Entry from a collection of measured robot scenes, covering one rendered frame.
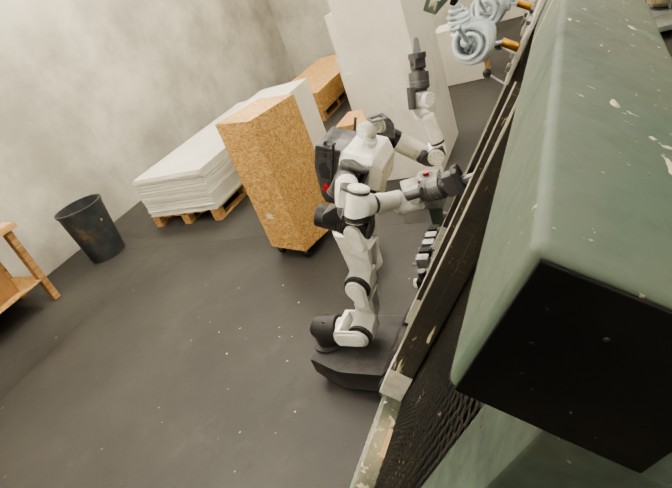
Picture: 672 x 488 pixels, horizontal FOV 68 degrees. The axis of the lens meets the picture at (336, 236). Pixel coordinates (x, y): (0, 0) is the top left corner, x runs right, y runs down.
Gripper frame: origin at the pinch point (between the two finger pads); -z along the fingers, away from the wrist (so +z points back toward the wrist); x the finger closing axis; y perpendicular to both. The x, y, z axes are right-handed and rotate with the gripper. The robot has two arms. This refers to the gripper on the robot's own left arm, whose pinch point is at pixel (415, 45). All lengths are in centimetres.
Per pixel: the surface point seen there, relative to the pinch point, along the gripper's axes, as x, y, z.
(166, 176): -339, 190, 83
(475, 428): 192, 56, 34
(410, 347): 105, 40, 80
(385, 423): 101, 49, 105
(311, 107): -374, 18, 36
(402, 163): -246, -50, 95
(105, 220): -344, 267, 121
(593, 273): 205, 56, 17
